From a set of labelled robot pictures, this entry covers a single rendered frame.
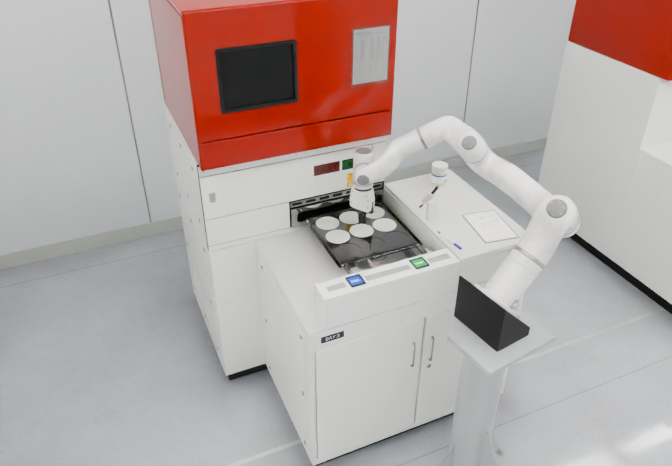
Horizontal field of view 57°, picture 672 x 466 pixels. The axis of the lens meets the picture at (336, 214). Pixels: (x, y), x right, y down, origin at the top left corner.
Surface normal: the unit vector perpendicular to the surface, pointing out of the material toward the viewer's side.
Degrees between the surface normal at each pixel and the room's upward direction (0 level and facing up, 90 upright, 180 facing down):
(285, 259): 0
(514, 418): 0
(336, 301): 90
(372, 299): 90
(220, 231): 90
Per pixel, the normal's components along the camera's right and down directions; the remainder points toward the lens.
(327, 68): 0.40, 0.49
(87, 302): 0.00, -0.84
